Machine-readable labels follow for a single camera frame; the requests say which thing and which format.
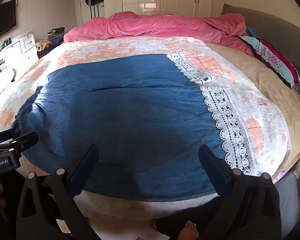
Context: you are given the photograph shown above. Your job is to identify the pink duvet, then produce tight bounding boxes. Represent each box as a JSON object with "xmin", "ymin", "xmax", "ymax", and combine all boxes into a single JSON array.
[{"xmin": 63, "ymin": 12, "xmax": 256, "ymax": 57}]

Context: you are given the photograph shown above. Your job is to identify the lilac mattress sheet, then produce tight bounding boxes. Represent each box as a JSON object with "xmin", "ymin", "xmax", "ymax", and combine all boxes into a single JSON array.
[{"xmin": 272, "ymin": 170, "xmax": 300, "ymax": 232}]

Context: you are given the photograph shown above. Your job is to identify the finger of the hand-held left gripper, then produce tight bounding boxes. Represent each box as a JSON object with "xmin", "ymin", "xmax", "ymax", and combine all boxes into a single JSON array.
[
  {"xmin": 6, "ymin": 131, "xmax": 39, "ymax": 154},
  {"xmin": 0, "ymin": 129, "xmax": 17, "ymax": 143}
]

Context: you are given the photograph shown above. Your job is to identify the black television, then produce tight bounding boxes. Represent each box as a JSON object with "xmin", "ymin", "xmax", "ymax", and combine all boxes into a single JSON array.
[{"xmin": 0, "ymin": 0, "xmax": 17, "ymax": 42}]

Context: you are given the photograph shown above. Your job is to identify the folded colourful clothes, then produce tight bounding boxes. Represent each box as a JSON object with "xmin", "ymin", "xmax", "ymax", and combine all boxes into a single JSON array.
[{"xmin": 237, "ymin": 26, "xmax": 300, "ymax": 88}]

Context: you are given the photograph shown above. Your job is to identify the white door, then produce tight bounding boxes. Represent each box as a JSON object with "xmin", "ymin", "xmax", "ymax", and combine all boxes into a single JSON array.
[{"xmin": 74, "ymin": 0, "xmax": 106, "ymax": 27}]

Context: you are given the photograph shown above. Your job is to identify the person's left hand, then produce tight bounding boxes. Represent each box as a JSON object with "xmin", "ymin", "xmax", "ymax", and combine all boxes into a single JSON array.
[{"xmin": 0, "ymin": 182, "xmax": 6, "ymax": 208}]

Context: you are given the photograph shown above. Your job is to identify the white dresser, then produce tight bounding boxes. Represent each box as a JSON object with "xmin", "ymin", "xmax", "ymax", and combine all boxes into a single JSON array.
[{"xmin": 0, "ymin": 31, "xmax": 39, "ymax": 68}]

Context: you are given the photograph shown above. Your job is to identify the white orange patterned blanket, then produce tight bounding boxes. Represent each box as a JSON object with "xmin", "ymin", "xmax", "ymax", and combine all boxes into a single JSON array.
[{"xmin": 0, "ymin": 35, "xmax": 291, "ymax": 222}]

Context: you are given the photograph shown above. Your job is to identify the folded clothes stack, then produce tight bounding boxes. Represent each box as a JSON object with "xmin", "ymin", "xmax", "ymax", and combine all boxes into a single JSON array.
[{"xmin": 47, "ymin": 27, "xmax": 66, "ymax": 41}]

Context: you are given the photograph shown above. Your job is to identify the blue denim pants lace trim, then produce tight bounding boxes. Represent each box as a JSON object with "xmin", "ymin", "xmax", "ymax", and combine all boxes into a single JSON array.
[{"xmin": 11, "ymin": 53, "xmax": 262, "ymax": 203}]

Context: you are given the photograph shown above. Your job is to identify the beige plush cloth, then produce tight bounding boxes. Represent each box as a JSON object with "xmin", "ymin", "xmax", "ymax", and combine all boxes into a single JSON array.
[{"xmin": 36, "ymin": 40, "xmax": 52, "ymax": 52}]

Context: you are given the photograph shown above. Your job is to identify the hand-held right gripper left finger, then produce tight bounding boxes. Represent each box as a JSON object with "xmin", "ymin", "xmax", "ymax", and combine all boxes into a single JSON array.
[{"xmin": 16, "ymin": 144, "xmax": 100, "ymax": 240}]

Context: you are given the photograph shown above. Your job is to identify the grey padded headboard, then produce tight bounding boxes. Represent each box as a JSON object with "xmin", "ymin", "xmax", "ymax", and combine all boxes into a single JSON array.
[{"xmin": 221, "ymin": 4, "xmax": 300, "ymax": 81}]

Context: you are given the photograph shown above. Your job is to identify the beige bed sheet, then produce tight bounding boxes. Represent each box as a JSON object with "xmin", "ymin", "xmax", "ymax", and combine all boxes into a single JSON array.
[{"xmin": 204, "ymin": 42, "xmax": 300, "ymax": 178}]

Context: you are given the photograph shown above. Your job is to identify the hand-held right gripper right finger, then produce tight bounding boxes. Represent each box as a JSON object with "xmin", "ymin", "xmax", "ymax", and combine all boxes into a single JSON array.
[{"xmin": 198, "ymin": 144, "xmax": 282, "ymax": 240}]

